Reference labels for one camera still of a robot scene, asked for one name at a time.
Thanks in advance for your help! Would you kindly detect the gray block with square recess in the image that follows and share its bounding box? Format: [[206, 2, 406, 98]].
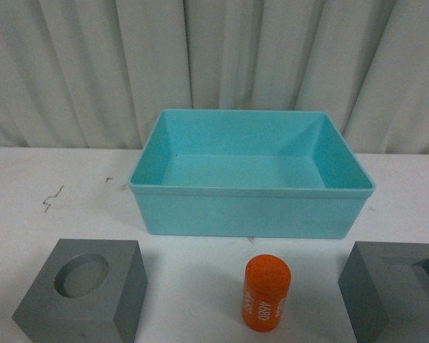
[[338, 242, 429, 342]]

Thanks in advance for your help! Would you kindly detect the gray block with round hole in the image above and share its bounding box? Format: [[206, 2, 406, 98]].
[[12, 239, 148, 342]]

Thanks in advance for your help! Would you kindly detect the light blue plastic box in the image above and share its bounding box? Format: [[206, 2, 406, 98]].
[[129, 109, 375, 239]]

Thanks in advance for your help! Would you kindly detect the orange cylinder with white numbers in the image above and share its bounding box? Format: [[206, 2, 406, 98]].
[[242, 254, 292, 332]]

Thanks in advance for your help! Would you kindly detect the white pleated curtain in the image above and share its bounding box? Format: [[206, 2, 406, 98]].
[[0, 1, 429, 154]]

